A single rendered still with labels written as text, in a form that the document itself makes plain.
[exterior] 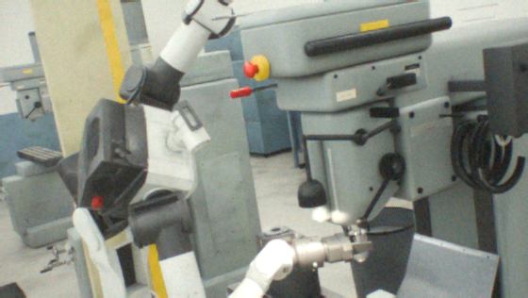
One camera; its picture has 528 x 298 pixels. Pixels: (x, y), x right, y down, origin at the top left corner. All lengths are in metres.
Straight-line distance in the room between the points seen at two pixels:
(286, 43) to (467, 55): 0.59
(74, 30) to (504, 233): 2.12
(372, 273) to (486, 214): 1.89
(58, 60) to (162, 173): 1.55
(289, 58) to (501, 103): 0.50
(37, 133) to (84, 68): 7.42
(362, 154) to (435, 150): 0.23
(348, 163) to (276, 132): 7.55
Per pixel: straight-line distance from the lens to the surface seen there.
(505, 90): 1.52
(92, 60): 3.10
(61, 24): 3.07
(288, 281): 2.03
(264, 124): 8.94
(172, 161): 1.63
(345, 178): 1.54
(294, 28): 1.39
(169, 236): 1.53
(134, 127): 1.63
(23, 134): 10.43
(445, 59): 1.72
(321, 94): 1.46
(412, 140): 1.63
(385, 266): 3.65
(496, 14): 6.52
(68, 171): 1.96
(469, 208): 1.91
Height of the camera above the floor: 1.84
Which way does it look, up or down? 11 degrees down
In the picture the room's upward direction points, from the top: 9 degrees counter-clockwise
